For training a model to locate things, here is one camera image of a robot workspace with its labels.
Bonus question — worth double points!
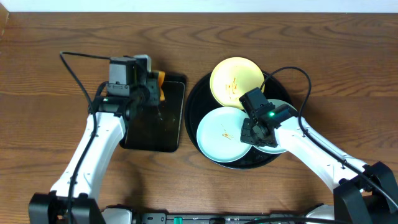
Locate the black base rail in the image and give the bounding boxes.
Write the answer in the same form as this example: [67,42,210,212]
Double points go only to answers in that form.
[102,204,315,224]

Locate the black round tray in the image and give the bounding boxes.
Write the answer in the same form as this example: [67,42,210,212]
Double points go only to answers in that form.
[184,73,292,169]

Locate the light blue plate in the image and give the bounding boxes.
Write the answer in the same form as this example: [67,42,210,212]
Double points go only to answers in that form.
[254,99,297,154]
[196,107,251,162]

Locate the yellow plate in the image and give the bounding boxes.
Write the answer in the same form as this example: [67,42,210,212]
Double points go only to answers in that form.
[210,57,264,110]

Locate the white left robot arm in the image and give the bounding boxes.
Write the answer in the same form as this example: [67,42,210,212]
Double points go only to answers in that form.
[28,78,164,223]

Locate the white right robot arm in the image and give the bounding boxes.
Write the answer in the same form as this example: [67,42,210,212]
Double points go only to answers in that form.
[241,101,397,223]

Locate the orange green scrub sponge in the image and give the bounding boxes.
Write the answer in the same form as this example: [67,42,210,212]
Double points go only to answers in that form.
[155,70,165,101]

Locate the black rectangular tray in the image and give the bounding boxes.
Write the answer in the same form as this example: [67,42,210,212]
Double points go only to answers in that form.
[119,72,187,153]

